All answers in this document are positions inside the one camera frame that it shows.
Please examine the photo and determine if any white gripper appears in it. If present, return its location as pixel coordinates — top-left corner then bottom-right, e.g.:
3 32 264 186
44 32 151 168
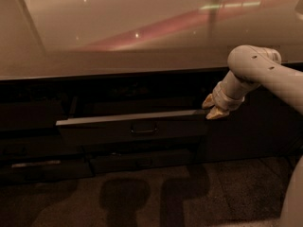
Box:
202 81 245 120

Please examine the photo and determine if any dark drawer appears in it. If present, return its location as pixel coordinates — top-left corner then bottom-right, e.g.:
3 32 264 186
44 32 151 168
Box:
0 100 64 131
0 159 93 185
56 96 207 146
0 135 82 161
90 148 194 174

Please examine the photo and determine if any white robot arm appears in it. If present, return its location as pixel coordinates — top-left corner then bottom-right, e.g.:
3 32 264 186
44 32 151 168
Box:
202 45 303 120

